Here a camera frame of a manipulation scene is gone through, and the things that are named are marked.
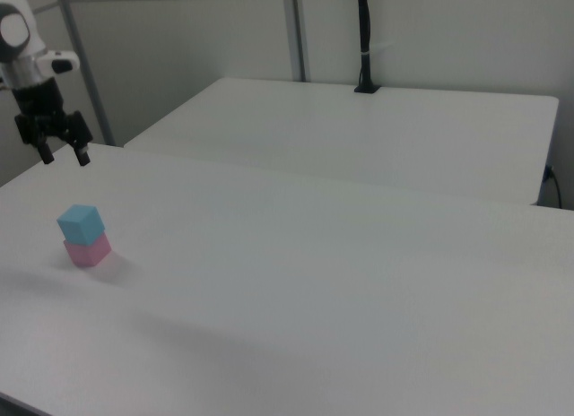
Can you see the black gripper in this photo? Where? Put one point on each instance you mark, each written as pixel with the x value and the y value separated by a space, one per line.
pixel 40 104

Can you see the blue cube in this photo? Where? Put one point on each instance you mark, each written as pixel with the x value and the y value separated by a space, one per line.
pixel 80 225

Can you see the pink cube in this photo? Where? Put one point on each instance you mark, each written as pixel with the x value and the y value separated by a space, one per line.
pixel 87 255

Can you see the white adjacent table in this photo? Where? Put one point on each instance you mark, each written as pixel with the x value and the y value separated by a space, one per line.
pixel 359 133

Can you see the grey metal partition post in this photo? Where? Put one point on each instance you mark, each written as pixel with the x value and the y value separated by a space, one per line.
pixel 299 30
pixel 85 66

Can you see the black camera stand pole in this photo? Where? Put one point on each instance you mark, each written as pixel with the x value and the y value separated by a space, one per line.
pixel 365 30

